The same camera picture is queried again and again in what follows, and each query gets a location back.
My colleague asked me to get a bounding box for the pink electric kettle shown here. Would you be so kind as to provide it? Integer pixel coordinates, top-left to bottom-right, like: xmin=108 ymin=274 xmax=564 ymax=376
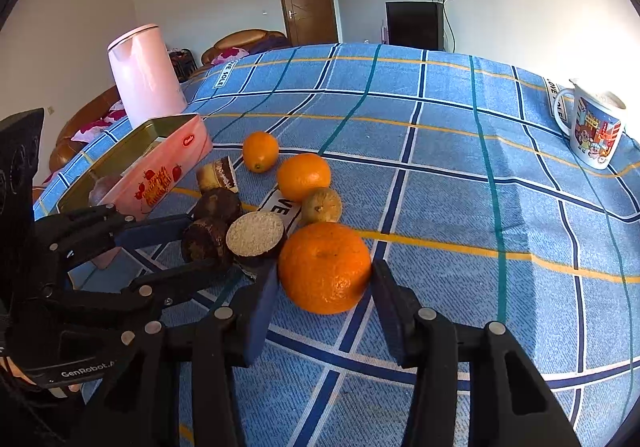
xmin=107 ymin=24 xmax=186 ymax=128

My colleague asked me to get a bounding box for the medium orange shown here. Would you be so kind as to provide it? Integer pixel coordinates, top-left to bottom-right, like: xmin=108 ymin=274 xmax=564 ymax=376
xmin=277 ymin=153 xmax=331 ymax=202

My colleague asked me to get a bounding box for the purple beet with stem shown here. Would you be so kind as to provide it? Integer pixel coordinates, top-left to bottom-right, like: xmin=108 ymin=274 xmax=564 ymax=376
xmin=193 ymin=188 xmax=243 ymax=225

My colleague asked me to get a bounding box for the wrapped snack cake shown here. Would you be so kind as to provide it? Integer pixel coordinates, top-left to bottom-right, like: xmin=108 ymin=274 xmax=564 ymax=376
xmin=196 ymin=156 xmax=239 ymax=194

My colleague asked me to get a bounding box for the small orange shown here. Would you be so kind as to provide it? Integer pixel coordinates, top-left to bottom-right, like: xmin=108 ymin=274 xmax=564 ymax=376
xmin=242 ymin=132 xmax=279 ymax=174

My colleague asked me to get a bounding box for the dark purple yam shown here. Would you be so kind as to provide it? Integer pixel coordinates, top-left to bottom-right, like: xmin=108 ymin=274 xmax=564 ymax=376
xmin=181 ymin=216 xmax=232 ymax=275

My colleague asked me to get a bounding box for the brown leather sofa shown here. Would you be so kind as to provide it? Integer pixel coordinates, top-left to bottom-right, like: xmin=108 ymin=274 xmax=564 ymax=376
xmin=49 ymin=86 xmax=126 ymax=173

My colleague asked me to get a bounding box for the person left hand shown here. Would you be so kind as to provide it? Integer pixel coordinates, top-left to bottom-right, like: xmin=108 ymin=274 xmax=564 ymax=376
xmin=0 ymin=356 xmax=82 ymax=401

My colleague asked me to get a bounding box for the brown leather armchair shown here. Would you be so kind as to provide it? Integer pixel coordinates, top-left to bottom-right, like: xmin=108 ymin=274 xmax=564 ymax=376
xmin=201 ymin=29 xmax=288 ymax=66

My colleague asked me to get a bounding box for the pink metal tin box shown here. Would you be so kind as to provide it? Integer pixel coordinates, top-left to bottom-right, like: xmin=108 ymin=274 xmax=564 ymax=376
xmin=55 ymin=112 xmax=214 ymax=271

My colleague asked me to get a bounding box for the yellow green lemon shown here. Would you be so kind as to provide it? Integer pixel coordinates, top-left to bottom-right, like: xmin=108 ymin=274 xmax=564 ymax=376
xmin=302 ymin=188 xmax=343 ymax=225

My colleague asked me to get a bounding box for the cartoon printed white mug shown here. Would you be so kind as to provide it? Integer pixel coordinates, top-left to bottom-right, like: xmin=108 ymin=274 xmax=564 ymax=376
xmin=551 ymin=84 xmax=627 ymax=170

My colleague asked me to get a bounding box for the large orange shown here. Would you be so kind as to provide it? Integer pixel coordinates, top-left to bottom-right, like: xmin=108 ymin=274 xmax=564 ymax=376
xmin=278 ymin=222 xmax=371 ymax=315

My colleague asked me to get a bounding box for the black television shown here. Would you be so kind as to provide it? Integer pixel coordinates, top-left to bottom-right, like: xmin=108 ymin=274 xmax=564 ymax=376
xmin=385 ymin=2 xmax=445 ymax=50

